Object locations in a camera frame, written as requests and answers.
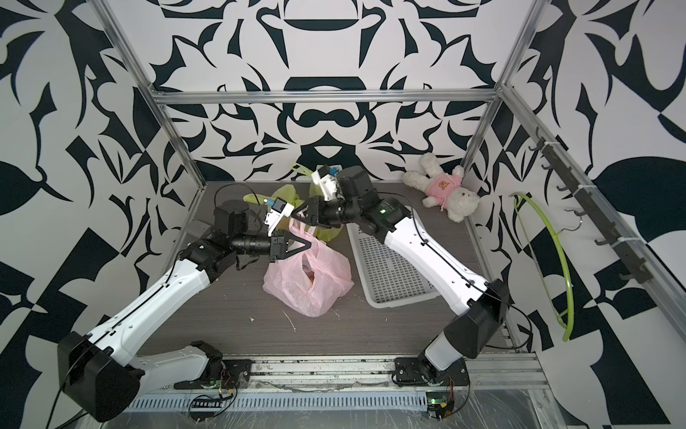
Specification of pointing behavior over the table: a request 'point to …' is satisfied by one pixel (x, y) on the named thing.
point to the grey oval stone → (196, 228)
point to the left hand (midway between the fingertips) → (308, 241)
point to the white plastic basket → (383, 279)
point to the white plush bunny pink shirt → (444, 189)
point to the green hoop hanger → (558, 233)
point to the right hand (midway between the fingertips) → (295, 211)
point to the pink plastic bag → (309, 280)
